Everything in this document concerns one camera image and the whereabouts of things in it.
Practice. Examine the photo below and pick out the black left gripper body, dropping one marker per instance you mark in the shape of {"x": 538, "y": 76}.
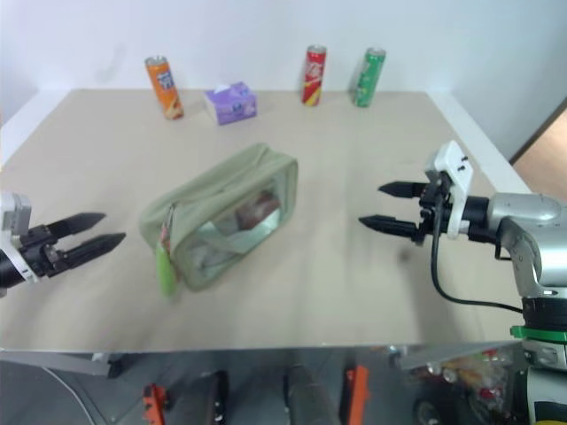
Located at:
{"x": 42, "y": 252}

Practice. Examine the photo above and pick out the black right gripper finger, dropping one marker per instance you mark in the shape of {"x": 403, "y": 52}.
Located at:
{"x": 403, "y": 190}
{"x": 390, "y": 226}

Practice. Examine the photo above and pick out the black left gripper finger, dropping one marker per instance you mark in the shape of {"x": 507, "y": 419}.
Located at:
{"x": 80, "y": 221}
{"x": 95, "y": 248}

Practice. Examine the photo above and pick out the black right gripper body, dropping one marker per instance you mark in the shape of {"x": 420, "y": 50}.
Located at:
{"x": 436, "y": 212}

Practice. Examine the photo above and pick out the green plush zipper charm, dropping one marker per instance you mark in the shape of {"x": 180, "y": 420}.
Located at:
{"x": 166, "y": 270}

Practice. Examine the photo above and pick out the green transparent pouch bag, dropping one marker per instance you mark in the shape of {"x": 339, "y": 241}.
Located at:
{"x": 212, "y": 195}

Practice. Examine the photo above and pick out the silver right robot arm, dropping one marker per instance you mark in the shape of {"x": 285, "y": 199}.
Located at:
{"x": 527, "y": 221}

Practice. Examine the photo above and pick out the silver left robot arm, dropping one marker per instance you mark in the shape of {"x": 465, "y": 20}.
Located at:
{"x": 6, "y": 271}

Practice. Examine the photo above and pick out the red brown object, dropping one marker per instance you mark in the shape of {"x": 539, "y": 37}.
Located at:
{"x": 259, "y": 208}

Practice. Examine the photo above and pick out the green soda can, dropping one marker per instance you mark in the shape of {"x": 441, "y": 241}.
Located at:
{"x": 368, "y": 79}

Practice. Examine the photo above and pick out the red cola can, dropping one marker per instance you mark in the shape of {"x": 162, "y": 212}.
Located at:
{"x": 313, "y": 77}

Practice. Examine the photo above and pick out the orange soda can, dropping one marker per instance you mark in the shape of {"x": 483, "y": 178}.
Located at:
{"x": 166, "y": 88}

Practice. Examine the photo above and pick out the orange clamp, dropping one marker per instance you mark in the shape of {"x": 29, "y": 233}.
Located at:
{"x": 154, "y": 403}

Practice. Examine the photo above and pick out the purple tissue pack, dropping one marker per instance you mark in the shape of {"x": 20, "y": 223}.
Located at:
{"x": 232, "y": 104}

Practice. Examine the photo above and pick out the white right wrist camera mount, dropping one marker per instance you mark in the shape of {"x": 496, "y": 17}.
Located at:
{"x": 456, "y": 170}

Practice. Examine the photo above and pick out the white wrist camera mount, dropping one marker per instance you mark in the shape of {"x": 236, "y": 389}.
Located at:
{"x": 456, "y": 170}
{"x": 15, "y": 210}

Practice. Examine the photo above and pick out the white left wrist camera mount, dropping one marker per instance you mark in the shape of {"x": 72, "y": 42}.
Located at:
{"x": 15, "y": 210}

